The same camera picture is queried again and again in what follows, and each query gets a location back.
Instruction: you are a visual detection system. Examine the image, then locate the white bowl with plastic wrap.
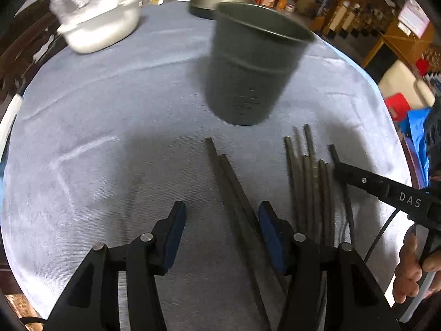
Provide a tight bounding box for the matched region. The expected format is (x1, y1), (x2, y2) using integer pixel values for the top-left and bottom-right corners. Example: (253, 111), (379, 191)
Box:
(50, 0), (142, 55)

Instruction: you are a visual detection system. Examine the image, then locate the red plastic child chair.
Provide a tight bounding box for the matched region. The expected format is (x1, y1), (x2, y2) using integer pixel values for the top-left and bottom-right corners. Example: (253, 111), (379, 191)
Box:
(383, 92), (411, 122)

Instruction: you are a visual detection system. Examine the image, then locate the grey tablecloth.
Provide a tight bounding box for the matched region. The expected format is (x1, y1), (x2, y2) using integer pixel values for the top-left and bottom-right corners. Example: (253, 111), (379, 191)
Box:
(0, 0), (414, 321)

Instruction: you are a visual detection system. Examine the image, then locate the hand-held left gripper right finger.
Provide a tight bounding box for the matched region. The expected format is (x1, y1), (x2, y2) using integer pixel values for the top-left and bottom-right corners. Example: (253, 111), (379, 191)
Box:
(258, 201), (402, 331)

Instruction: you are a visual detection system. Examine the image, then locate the cream padded chair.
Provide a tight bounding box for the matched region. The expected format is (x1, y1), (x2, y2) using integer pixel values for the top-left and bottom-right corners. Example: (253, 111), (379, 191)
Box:
(378, 60), (435, 108)

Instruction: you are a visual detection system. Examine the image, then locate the light blue table cover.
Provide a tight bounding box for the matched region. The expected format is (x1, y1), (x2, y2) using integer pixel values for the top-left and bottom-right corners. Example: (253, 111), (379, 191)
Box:
(312, 31), (384, 94)

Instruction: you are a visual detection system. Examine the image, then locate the long dark wooden chopstick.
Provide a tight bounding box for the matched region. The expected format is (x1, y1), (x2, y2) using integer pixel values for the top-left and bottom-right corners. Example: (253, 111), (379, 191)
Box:
(219, 154), (290, 293)
(205, 137), (273, 331)

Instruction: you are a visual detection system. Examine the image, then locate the person's right hand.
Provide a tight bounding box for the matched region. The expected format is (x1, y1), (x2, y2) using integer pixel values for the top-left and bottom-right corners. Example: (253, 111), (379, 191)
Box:
(392, 226), (441, 305)

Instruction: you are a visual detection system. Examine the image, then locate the grey perforated utensil cup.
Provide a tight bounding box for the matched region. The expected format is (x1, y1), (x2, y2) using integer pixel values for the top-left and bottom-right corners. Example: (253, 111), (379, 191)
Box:
(204, 1), (316, 126)

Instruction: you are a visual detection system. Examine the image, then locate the bundle of dark chopsticks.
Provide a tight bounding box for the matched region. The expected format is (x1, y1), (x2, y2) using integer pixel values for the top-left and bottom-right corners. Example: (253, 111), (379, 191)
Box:
(283, 124), (357, 249)

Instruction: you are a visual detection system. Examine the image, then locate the wooden stair railing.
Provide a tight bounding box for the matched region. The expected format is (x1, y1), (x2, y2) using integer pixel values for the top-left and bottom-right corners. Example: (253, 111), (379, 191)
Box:
(322, 0), (384, 44)

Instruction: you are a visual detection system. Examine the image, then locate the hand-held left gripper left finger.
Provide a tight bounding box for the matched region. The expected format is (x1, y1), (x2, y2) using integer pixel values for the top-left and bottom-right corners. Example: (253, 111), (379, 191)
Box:
(46, 201), (187, 331)

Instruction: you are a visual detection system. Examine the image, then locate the wall calendar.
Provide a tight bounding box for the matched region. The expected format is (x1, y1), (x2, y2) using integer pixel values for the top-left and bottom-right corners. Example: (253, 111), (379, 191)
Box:
(397, 0), (432, 38)

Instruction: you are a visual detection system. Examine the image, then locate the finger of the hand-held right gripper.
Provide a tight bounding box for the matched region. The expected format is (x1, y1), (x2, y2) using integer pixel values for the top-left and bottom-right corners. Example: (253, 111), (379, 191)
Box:
(330, 159), (392, 201)

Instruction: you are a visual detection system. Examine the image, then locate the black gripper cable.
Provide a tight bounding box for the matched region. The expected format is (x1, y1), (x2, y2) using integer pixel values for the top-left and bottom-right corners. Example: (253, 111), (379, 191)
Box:
(364, 210), (400, 263)

